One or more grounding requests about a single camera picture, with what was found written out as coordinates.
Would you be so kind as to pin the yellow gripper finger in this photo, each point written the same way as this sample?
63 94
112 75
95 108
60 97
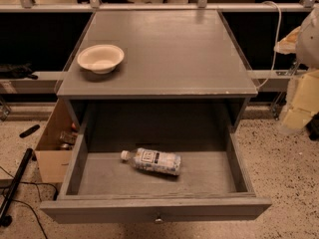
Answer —
302 101
287 45

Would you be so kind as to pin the small black floor object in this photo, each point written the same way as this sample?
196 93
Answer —
29 131

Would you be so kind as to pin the brown cardboard box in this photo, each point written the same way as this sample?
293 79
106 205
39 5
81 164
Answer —
52 155

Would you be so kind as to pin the white paper bowl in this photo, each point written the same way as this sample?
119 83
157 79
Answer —
100 59

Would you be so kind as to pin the clear plastic water bottle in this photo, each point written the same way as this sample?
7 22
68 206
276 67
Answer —
153 161

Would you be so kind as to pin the black pole on floor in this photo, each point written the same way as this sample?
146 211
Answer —
5 219

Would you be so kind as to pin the cans inside cardboard box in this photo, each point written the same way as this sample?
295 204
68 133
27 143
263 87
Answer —
68 138

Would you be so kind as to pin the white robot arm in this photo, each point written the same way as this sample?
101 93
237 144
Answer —
307 46

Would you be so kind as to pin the metal drawer knob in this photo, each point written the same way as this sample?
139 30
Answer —
158 220

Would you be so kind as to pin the grey open drawer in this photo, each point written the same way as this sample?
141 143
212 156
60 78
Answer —
100 188

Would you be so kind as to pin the black bag on ledge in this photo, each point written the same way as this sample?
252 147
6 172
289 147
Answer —
21 71

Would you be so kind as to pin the grey wooden cabinet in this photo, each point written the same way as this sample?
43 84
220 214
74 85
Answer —
181 72

